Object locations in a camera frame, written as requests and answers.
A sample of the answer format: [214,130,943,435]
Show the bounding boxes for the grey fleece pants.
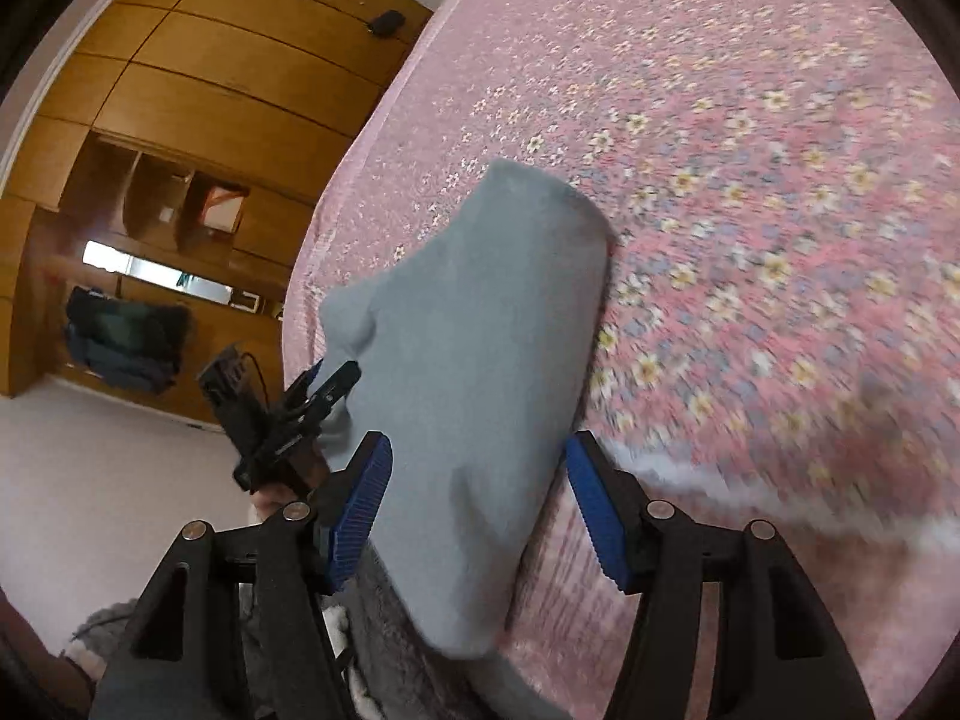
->
[319,160,610,658]

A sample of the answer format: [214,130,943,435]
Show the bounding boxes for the person's left hand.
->
[251,483,298,522]

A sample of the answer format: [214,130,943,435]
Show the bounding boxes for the grey fluffy robe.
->
[64,548,573,718]

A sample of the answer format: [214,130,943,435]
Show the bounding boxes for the black wardrobe door knob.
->
[366,10,407,39]

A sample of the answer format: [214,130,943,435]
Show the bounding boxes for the orange wooden wardrobe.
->
[2,0,436,419]

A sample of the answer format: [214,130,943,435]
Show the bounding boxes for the pink floral bed cover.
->
[283,0,958,718]

